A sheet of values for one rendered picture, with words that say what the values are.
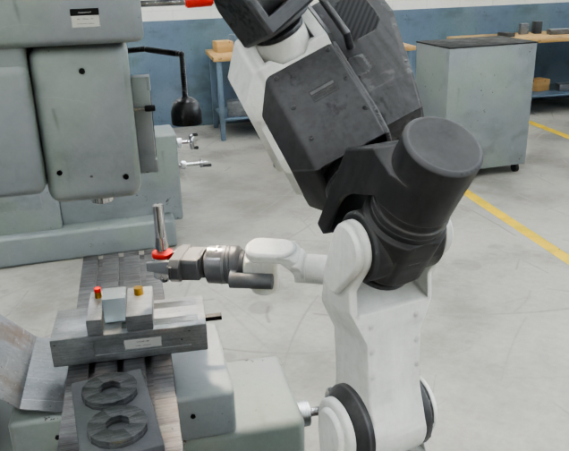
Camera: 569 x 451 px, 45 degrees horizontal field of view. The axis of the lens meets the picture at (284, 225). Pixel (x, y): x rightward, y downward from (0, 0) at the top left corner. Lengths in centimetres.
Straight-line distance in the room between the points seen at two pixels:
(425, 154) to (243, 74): 39
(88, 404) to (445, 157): 67
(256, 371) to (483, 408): 140
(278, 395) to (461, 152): 105
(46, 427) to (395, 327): 86
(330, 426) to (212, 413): 50
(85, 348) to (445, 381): 196
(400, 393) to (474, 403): 192
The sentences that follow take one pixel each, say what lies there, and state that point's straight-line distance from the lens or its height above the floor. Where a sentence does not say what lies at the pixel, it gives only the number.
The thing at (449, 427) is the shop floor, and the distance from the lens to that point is 296.
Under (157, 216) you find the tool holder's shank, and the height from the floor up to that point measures 125.
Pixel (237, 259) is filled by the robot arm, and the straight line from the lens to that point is 151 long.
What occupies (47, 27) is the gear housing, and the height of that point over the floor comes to 167.
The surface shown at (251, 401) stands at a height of 73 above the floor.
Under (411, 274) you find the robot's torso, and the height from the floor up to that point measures 132.
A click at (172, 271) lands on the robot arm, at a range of 153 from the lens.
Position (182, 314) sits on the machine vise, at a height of 100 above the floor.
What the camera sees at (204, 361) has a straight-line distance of 175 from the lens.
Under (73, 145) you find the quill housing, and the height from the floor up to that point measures 143.
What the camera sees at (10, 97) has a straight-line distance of 143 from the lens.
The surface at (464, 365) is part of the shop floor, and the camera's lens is 335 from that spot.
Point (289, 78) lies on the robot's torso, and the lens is 114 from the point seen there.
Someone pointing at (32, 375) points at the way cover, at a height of 87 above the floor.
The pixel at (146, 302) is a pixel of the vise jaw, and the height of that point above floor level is 104.
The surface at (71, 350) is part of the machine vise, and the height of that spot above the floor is 97.
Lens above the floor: 177
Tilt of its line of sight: 21 degrees down
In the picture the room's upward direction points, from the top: 2 degrees counter-clockwise
